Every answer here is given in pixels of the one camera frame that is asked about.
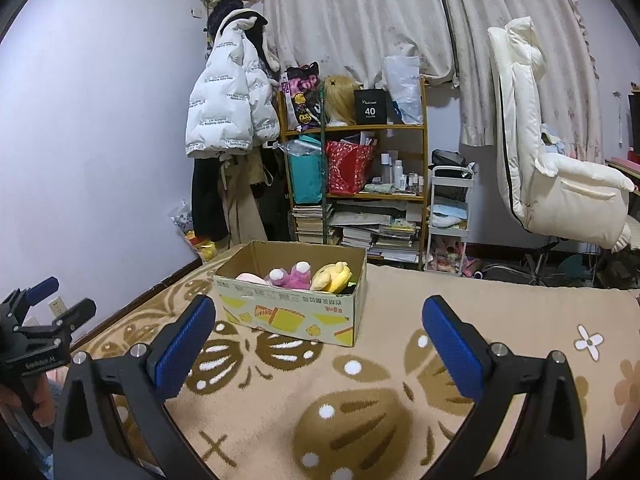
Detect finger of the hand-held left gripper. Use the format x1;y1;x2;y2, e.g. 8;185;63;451
15;276;60;312
47;297;97;337

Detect dark wooden bed frame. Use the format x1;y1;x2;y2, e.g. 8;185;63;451
70;257;201;356

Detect stack of old books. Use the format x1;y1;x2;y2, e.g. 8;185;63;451
291;203;335;245

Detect floral beige curtain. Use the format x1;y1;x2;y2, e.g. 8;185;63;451
255;0;606;163

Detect black pink cartoon bag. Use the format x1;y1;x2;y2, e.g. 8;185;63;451
282;61;323;128

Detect red patterned gift bag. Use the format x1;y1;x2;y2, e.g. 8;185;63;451
325;140;376;195

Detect pile of pink toys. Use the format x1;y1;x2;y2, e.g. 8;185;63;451
427;240;466;273

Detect pile of books and papers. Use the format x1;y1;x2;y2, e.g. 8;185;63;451
332;200;423;263

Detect group of cosmetic bottles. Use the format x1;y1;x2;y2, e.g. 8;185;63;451
377;152;426;193

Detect pale blue cloth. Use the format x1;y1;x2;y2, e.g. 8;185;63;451
432;202;468;227

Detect hanging dark jacket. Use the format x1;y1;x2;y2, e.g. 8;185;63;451
250;145;293;241

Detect hanging black trousers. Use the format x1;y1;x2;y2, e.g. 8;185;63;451
191;155;231;243

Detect yellow plush toy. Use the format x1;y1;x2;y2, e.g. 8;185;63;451
310;261;353;295

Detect white rolling cart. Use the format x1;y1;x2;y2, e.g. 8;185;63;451
424;165;473;275

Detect wooden bookshelf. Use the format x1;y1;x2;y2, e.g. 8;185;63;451
277;77;431;266

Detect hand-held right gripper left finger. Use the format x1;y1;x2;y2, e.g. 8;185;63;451
52;294;218;480

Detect pink purple plush toy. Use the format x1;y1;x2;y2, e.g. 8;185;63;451
264;261;315;291

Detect white plastic bag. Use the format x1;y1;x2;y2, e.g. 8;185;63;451
382;55;425;126

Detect printed cardboard box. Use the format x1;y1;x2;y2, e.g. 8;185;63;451
213;240;368;348

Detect black square box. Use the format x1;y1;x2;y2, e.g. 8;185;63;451
354;89;388;125

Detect clear plastic bag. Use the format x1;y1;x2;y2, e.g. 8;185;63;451
277;137;323;158

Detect person's left hand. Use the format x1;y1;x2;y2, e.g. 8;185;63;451
30;374;57;428

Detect cream padded office chair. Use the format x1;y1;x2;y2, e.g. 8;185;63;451
485;16;633;288

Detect teal bag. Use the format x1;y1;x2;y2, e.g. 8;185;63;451
287;135;326;205

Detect blond wig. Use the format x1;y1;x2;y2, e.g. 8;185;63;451
320;75;363;125

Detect beige brown printed blanket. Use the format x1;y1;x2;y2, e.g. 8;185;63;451
65;255;640;480

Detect hanging beige coat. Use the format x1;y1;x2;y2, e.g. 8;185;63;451
217;152;271;251

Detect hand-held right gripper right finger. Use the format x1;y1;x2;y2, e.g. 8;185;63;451
421;295;588;480

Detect white printed puffer jacket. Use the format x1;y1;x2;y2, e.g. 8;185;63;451
185;12;282;160

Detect clear bag of toys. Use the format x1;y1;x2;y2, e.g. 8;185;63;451
170;200;218;263

